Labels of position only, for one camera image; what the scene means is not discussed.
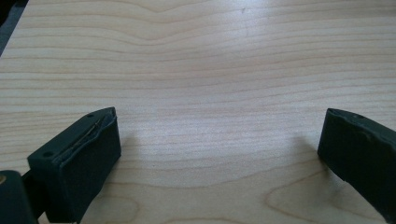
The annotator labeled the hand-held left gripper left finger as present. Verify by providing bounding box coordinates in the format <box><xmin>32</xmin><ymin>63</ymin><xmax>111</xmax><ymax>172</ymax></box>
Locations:
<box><xmin>26</xmin><ymin>106</ymin><xmax>122</xmax><ymax>224</ymax></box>

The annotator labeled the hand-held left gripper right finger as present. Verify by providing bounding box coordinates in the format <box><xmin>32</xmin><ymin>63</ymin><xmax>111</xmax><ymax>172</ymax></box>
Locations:
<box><xmin>317</xmin><ymin>107</ymin><xmax>396</xmax><ymax>224</ymax></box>

